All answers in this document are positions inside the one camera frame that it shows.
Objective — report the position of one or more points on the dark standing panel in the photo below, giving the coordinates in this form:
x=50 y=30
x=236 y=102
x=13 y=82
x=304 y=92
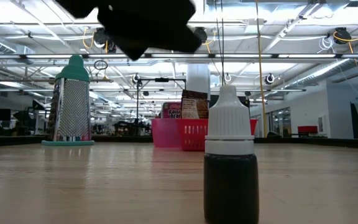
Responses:
x=355 y=124

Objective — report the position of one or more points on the dark background workstation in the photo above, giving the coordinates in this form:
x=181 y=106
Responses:
x=26 y=119

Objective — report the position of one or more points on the silver ventilation duct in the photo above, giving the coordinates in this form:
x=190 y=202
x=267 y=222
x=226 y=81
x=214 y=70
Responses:
x=328 y=70

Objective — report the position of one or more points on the black metal table frame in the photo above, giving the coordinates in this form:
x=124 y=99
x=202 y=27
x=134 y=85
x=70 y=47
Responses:
x=291 y=141

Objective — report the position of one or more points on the brown pouch with nutrition label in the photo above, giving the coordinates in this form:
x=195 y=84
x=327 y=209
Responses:
x=194 y=105

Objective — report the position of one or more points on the black camera rig stand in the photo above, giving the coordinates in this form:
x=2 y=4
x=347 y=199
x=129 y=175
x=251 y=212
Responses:
x=162 y=80

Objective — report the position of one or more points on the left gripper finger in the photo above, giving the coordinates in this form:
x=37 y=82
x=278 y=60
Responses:
x=160 y=37

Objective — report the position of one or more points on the glass partition window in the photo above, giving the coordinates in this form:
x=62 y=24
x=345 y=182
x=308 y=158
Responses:
x=280 y=123

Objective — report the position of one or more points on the white building column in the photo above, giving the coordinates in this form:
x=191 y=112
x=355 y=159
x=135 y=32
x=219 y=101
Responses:
x=197 y=77

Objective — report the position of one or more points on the dropper bottle with red label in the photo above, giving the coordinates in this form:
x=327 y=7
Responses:
x=231 y=186

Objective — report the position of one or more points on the pink plastic bin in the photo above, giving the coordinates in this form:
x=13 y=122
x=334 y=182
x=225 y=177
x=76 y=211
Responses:
x=165 y=133

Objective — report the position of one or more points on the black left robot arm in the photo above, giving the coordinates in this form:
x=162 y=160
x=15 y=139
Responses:
x=76 y=7

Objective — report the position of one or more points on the red plastic basket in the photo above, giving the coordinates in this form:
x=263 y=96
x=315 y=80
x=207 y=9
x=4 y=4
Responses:
x=191 y=137

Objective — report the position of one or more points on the red seat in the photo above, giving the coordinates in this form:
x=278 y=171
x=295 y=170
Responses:
x=308 y=129

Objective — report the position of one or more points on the long ceiling light rail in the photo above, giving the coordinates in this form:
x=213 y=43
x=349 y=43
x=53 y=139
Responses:
x=179 y=56

